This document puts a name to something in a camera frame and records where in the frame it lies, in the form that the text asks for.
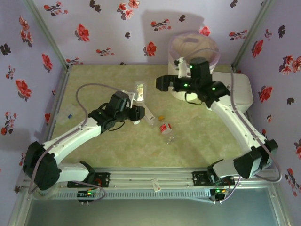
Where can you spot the clear plastic bottle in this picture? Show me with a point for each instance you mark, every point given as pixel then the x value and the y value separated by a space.
pixel 139 90

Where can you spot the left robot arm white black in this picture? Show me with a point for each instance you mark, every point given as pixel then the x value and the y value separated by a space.
pixel 70 139

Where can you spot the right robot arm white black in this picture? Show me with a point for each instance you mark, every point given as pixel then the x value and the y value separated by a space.
pixel 235 122

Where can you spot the white ribbed plastic bin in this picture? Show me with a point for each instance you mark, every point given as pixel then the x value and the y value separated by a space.
pixel 200 47

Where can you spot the long clear bottle white label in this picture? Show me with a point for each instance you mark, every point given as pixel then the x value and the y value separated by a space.
pixel 150 116

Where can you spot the red label bottle orange cap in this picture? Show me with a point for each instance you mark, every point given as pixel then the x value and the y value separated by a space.
pixel 165 129

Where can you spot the white red paper tag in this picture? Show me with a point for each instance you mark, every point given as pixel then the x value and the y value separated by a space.
pixel 156 185

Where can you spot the controller board with lights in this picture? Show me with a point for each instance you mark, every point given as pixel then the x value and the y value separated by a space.
pixel 218 191
pixel 88 193

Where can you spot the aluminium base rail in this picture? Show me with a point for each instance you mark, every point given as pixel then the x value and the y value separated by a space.
pixel 141 179

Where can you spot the aluminium side rail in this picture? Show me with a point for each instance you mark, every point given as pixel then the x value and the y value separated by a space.
pixel 64 77

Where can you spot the aluminium frame post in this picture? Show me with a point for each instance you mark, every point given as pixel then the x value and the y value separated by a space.
pixel 46 30
pixel 254 30

